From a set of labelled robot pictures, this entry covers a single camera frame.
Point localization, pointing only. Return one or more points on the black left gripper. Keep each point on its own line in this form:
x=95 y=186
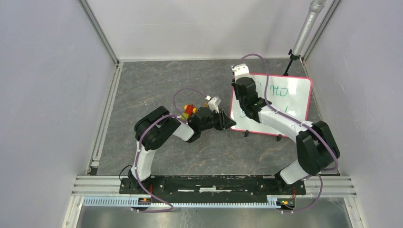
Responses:
x=224 y=122

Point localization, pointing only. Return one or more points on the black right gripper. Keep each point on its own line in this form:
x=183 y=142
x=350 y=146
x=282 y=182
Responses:
x=234 y=84

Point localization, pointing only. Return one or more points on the pink framed whiteboard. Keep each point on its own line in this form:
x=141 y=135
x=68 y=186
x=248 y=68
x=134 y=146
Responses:
x=290 y=94

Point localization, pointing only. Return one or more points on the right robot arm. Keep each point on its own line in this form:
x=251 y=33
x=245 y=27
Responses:
x=316 y=146

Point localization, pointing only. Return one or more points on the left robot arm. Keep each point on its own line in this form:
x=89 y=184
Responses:
x=153 y=130

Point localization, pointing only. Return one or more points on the red yellow toy block car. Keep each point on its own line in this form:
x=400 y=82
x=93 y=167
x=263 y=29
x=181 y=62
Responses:
x=189 y=110

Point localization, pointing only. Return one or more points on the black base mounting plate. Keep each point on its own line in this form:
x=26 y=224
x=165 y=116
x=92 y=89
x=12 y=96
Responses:
x=209 y=189

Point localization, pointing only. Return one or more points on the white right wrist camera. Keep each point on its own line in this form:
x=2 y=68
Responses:
x=240 y=70

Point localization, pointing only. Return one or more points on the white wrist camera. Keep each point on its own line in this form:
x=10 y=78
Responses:
x=213 y=104
x=240 y=70

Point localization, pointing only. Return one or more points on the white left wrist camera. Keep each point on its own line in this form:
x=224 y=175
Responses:
x=213 y=104

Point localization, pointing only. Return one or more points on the white slotted cable duct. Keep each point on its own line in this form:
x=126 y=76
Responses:
x=137 y=202

